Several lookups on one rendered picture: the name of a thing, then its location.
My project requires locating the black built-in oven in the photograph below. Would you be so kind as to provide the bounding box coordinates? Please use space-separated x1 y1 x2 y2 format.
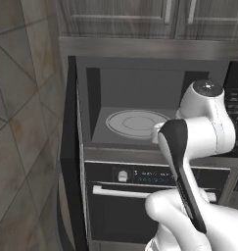
82 159 233 251

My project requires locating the white oven knob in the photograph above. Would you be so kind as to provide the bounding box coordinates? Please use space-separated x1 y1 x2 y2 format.
118 169 129 183

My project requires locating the grey steel appliance housing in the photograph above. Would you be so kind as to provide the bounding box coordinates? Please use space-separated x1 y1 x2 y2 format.
57 35 238 251

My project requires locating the white oven door handle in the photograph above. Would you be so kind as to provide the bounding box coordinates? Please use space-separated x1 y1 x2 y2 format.
91 184 218 203

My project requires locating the silver cupboard handle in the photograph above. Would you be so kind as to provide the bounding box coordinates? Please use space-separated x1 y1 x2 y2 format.
187 0 198 25
164 0 173 25

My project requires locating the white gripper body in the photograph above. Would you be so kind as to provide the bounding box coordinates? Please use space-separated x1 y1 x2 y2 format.
151 122 167 145

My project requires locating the round grey microwave turntable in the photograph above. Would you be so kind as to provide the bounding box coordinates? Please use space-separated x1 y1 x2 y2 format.
105 109 172 140

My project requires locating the grey wooden cupboard door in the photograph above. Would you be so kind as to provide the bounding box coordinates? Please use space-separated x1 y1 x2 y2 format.
174 0 238 41
57 0 177 39

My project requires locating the grey microwave oven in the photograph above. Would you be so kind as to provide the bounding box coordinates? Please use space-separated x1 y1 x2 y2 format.
74 56 238 160

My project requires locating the black microwave door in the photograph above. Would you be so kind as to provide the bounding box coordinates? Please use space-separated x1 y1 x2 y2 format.
59 55 81 161

